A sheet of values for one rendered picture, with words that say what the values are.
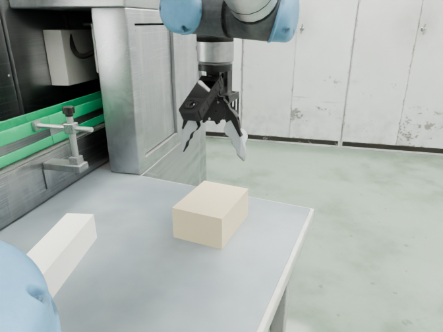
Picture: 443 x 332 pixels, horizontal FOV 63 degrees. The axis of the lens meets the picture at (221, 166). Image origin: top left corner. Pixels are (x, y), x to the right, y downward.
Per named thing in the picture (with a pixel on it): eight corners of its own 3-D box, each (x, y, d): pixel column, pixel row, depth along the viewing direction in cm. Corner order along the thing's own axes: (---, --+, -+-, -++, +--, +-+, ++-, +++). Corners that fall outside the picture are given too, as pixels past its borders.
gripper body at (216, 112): (240, 117, 82) (240, 62, 78) (225, 126, 75) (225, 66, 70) (209, 114, 85) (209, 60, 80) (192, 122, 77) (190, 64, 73)
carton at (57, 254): (97, 237, 82) (93, 214, 80) (38, 317, 60) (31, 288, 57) (70, 236, 82) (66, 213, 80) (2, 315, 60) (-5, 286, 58)
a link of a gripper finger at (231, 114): (248, 131, 75) (226, 95, 75) (246, 133, 74) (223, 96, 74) (231, 141, 78) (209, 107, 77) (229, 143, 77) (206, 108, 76)
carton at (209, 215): (247, 215, 91) (248, 188, 88) (221, 249, 77) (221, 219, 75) (204, 206, 96) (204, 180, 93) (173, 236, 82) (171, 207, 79)
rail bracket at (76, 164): (52, 181, 102) (37, 102, 94) (105, 188, 98) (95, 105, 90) (40, 188, 98) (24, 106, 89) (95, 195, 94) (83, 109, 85)
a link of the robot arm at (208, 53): (225, 42, 68) (187, 41, 71) (225, 67, 70) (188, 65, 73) (239, 41, 75) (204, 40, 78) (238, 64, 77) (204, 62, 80)
